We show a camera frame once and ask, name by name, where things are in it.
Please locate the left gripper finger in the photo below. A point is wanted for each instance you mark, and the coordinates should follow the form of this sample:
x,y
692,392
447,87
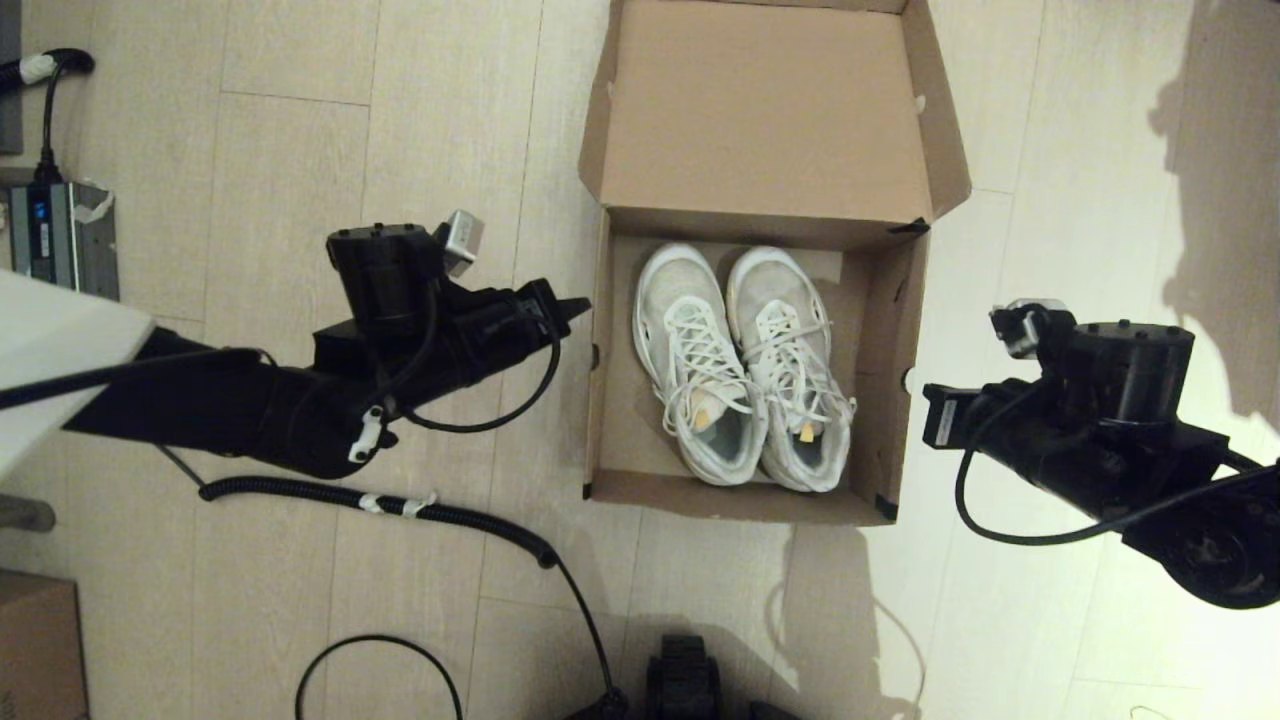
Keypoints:
x,y
565,302
572,312

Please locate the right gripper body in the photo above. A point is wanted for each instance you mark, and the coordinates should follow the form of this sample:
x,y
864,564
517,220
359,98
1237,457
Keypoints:
x,y
1010,425

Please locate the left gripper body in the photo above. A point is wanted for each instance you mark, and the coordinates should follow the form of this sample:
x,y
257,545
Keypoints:
x,y
480,335

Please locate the white lace-up sneaker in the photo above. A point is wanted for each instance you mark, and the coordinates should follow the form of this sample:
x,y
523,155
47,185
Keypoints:
x,y
775,290
680,300

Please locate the brown cardboard shoe box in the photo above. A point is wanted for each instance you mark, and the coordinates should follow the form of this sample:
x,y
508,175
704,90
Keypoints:
x,y
765,110

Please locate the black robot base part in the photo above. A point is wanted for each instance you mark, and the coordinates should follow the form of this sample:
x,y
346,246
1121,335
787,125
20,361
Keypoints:
x,y
684,680

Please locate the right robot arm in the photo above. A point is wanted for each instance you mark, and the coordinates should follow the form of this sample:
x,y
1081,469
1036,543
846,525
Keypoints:
x,y
1200,510

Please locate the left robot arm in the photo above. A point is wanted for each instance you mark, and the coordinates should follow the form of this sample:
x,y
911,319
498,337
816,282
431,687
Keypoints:
x,y
250,410

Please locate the grey power supply unit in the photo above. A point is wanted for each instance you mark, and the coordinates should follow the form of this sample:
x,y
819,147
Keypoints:
x,y
65,240

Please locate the grey furniture foot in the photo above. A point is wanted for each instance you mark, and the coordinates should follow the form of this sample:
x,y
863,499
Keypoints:
x,y
25,514

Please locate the dark grey furniture panel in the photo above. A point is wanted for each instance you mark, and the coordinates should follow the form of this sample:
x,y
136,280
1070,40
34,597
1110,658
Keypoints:
x,y
10,80

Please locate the small brown cardboard carton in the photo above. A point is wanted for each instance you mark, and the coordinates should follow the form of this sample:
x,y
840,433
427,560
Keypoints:
x,y
40,650

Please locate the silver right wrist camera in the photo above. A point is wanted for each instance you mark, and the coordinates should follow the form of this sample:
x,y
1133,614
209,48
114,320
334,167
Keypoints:
x,y
1025,328

